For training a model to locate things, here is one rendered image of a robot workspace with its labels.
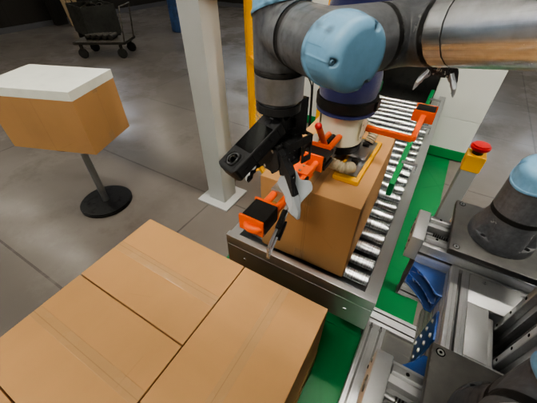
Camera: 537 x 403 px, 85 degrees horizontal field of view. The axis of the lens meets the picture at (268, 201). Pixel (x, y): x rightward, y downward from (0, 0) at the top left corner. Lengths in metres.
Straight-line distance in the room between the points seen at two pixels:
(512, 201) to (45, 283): 2.38
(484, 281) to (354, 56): 0.78
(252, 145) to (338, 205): 0.65
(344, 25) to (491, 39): 0.13
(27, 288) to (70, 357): 1.16
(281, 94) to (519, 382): 0.47
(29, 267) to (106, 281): 1.16
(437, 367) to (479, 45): 0.54
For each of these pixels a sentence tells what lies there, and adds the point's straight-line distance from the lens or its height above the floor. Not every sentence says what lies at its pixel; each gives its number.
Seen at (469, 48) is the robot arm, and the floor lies 1.55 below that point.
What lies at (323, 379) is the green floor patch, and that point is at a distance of 1.72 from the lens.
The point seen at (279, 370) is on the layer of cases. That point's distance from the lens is 1.14.
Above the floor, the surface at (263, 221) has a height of 1.10.
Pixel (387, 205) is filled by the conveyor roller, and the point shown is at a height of 0.54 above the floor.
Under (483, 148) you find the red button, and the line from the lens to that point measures 1.40.
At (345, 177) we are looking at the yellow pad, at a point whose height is 0.97.
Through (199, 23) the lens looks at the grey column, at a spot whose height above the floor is 1.30.
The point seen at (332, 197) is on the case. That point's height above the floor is 0.95.
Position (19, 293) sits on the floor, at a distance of 2.44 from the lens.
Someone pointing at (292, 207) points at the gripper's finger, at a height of 1.28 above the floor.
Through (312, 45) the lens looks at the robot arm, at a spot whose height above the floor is 1.55.
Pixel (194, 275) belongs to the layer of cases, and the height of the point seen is 0.54.
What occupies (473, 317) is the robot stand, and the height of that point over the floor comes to 0.95.
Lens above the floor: 1.62
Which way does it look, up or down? 41 degrees down
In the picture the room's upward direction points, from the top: straight up
